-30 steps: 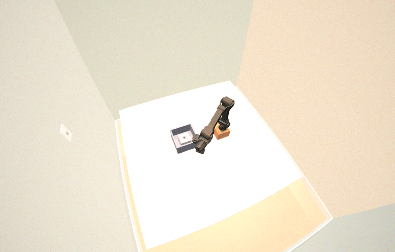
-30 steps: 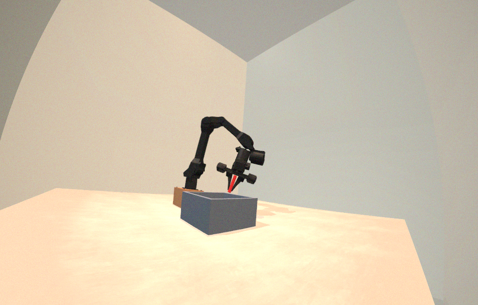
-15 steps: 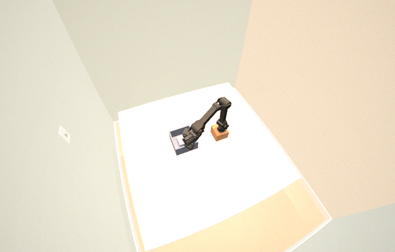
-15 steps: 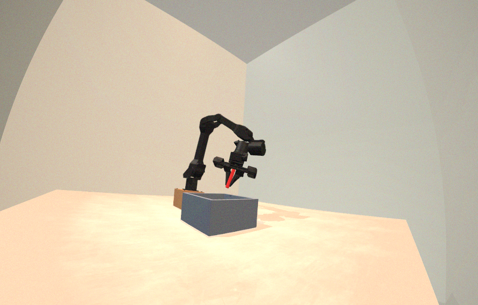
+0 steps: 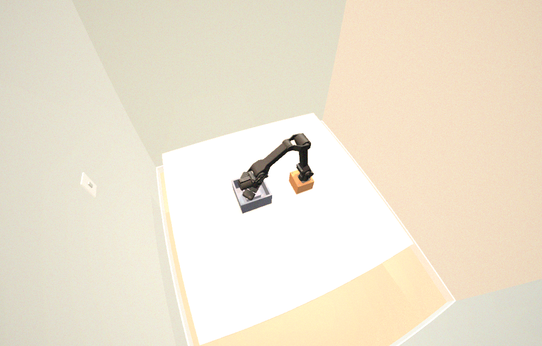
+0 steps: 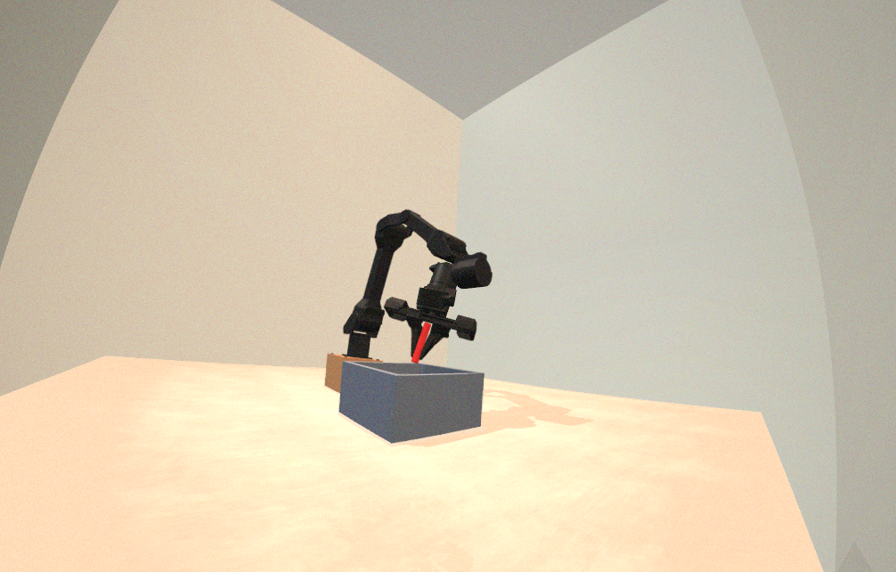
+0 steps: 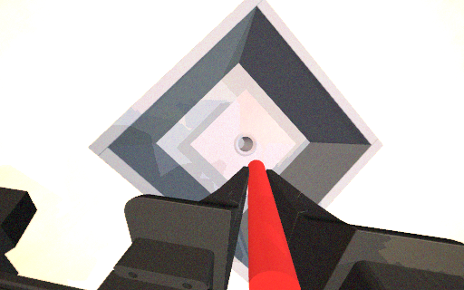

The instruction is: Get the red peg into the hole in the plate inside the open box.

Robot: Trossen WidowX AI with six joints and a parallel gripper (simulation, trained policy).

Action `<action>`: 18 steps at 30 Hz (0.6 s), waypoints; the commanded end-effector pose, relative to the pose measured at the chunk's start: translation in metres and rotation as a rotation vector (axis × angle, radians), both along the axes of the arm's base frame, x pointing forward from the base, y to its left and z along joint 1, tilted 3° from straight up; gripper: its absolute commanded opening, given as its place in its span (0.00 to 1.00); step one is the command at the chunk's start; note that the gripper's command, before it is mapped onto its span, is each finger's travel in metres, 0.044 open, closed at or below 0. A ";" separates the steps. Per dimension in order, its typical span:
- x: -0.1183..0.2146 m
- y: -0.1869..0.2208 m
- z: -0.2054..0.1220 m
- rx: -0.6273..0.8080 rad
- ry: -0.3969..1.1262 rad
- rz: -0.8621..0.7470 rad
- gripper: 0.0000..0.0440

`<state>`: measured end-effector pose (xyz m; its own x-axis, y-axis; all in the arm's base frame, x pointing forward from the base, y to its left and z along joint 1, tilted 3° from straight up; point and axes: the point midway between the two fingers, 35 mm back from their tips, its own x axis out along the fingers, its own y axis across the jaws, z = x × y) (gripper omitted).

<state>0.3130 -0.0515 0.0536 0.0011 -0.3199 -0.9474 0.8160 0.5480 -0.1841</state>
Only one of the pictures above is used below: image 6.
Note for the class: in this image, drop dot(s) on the red peg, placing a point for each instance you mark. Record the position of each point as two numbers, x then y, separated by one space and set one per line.
421 342

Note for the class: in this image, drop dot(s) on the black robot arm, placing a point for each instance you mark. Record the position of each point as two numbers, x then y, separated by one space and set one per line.
465 271

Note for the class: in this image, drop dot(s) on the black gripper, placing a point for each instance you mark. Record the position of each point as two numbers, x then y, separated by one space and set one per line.
398 309

